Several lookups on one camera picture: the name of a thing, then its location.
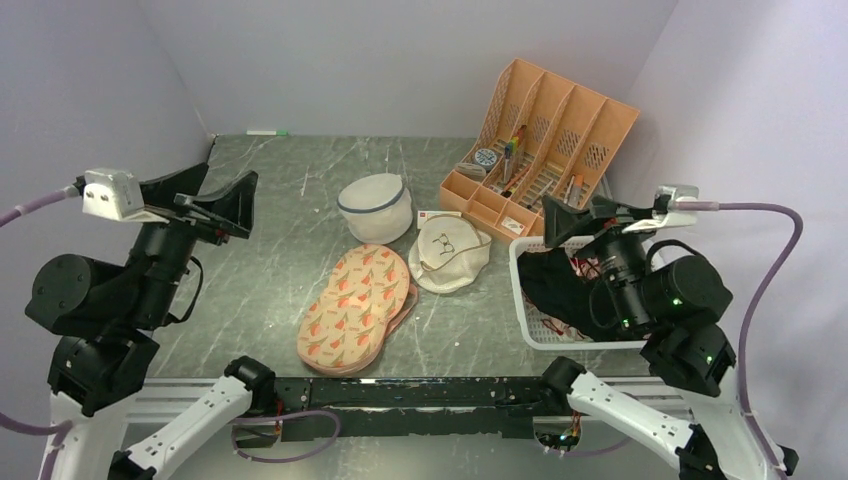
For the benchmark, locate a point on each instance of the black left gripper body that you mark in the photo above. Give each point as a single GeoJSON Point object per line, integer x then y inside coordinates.
{"type": "Point", "coordinates": [163, 251]}

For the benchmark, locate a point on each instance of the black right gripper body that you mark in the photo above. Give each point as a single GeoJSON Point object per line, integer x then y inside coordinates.
{"type": "Point", "coordinates": [624, 262]}

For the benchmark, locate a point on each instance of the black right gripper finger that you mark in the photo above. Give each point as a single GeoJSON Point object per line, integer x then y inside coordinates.
{"type": "Point", "coordinates": [604, 208]}
{"type": "Point", "coordinates": [561, 222]}

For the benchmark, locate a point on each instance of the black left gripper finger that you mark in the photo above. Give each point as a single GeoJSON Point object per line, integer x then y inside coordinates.
{"type": "Point", "coordinates": [226, 212]}
{"type": "Point", "coordinates": [162, 191]}

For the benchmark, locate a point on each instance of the black bra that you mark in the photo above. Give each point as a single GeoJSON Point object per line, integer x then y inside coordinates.
{"type": "Point", "coordinates": [550, 283]}

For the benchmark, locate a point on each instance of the tulip print mesh laundry bag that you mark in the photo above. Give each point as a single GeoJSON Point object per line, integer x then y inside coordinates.
{"type": "Point", "coordinates": [368, 295]}

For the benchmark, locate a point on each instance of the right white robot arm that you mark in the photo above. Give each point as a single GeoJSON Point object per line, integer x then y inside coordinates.
{"type": "Point", "coordinates": [676, 309]}

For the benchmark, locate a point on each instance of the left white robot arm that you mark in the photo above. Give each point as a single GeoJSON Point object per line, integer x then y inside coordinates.
{"type": "Point", "coordinates": [104, 316]}

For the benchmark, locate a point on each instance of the white plastic laundry basket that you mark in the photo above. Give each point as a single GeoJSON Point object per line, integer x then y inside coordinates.
{"type": "Point", "coordinates": [531, 320]}

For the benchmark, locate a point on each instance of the cream embroidered mesh laundry bag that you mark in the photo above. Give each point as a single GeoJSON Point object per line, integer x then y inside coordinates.
{"type": "Point", "coordinates": [448, 254]}

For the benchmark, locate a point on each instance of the white blue-trimmed mesh laundry bag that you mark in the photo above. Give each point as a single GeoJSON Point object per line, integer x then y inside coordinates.
{"type": "Point", "coordinates": [377, 208]}

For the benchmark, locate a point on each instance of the orange capped pen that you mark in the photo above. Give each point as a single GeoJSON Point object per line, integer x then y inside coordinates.
{"type": "Point", "coordinates": [573, 192]}

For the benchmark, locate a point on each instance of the green white marker pen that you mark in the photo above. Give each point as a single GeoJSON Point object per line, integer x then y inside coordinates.
{"type": "Point", "coordinates": [267, 133]}

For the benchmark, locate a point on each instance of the orange plastic file organizer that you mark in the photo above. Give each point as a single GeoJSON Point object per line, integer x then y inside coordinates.
{"type": "Point", "coordinates": [564, 128]}

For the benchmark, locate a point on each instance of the multicolour marker pen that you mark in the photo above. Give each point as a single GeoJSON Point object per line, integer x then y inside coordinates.
{"type": "Point", "coordinates": [508, 158]}

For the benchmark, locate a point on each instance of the blue white round tin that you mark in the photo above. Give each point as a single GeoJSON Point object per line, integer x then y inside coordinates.
{"type": "Point", "coordinates": [485, 158]}

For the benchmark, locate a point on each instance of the small white red card box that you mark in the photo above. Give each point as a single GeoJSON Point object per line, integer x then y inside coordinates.
{"type": "Point", "coordinates": [423, 216]}

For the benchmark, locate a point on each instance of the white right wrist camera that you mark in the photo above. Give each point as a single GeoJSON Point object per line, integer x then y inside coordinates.
{"type": "Point", "coordinates": [665, 212]}

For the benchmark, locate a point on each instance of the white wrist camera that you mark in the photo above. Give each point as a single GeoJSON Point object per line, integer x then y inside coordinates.
{"type": "Point", "coordinates": [115, 195]}
{"type": "Point", "coordinates": [665, 212]}

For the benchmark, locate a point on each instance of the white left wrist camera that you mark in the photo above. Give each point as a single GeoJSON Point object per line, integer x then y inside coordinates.
{"type": "Point", "coordinates": [115, 195]}

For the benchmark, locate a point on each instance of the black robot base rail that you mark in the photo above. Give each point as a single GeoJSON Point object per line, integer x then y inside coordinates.
{"type": "Point", "coordinates": [511, 407]}

